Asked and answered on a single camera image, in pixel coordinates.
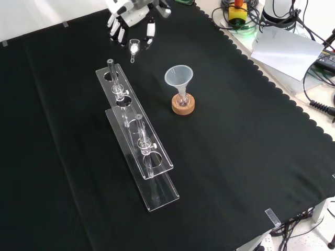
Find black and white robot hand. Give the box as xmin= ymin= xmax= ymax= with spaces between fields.
xmin=106 ymin=0 xmax=172 ymax=50

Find translucent plastic funnel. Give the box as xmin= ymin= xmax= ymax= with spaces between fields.
xmin=164 ymin=66 xmax=194 ymax=99

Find small round-bottom glass flask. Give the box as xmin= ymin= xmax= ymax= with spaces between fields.
xmin=175 ymin=88 xmax=190 ymax=107

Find clear acrylic funnel stand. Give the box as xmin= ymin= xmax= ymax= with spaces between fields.
xmin=95 ymin=59 xmax=180 ymax=212

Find yellow stop button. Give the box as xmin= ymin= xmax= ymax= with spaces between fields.
xmin=228 ymin=0 xmax=249 ymax=28

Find pale board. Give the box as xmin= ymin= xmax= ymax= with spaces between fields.
xmin=250 ymin=27 xmax=325 ymax=82

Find black cloth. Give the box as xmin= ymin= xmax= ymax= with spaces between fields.
xmin=0 ymin=0 xmax=335 ymax=251

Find black tripod leg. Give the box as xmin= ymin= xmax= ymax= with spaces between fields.
xmin=323 ymin=27 xmax=335 ymax=48

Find black power adapter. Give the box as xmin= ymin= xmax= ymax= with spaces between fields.
xmin=315 ymin=49 xmax=335 ymax=71

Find white power strip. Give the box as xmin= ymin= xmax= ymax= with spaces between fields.
xmin=258 ymin=233 xmax=275 ymax=251

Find white table leg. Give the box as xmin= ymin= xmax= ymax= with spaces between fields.
xmin=312 ymin=198 xmax=328 ymax=223

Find cork ring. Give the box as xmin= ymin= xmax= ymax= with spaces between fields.
xmin=172 ymin=93 xmax=196 ymax=115

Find green glowing cable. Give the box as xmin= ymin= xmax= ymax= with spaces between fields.
xmin=230 ymin=22 xmax=259 ymax=35

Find black coiled cable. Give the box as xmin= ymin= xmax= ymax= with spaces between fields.
xmin=303 ymin=61 xmax=335 ymax=118

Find black cables under bench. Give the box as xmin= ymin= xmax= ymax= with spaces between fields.
xmin=272 ymin=206 xmax=316 ymax=251

